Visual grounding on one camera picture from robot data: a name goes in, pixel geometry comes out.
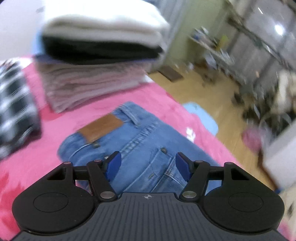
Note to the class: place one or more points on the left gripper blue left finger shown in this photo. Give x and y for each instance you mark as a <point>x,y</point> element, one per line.
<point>101,173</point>

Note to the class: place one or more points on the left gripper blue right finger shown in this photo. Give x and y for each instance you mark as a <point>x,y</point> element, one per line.
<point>195,174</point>

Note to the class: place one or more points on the blue denim jeans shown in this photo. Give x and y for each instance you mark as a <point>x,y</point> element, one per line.
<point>147,145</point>

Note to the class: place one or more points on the light blue plastic stool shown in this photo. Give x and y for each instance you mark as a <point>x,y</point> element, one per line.
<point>206,119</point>

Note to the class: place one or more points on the pink plastic bag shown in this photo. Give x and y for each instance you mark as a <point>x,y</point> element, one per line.
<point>251,137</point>

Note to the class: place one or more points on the pink floral bed blanket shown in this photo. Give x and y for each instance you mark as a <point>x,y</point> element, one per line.
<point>40,156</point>

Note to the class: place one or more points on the pink patterned folded garment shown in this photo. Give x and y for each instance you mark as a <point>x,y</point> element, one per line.
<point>68,85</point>

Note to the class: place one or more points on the black white plaid garment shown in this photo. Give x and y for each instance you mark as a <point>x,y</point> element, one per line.
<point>20,119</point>

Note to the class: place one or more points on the wheelchair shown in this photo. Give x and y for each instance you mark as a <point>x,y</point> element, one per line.
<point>261,111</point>

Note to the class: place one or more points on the brown floor mat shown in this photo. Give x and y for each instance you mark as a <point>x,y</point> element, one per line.
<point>170,73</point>

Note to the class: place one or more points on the beige coat on wheelchair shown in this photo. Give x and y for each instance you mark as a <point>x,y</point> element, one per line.
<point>285,95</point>

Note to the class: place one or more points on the cluttered side table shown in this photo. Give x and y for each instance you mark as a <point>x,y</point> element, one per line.
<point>214,58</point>

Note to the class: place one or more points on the black folded garment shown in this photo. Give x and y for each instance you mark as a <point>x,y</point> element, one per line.
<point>99,51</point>

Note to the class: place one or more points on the white folded sweater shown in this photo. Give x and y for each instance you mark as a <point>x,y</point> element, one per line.
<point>136,22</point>

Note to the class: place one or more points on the grey curtain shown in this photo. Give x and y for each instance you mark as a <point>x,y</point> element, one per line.
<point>174,13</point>

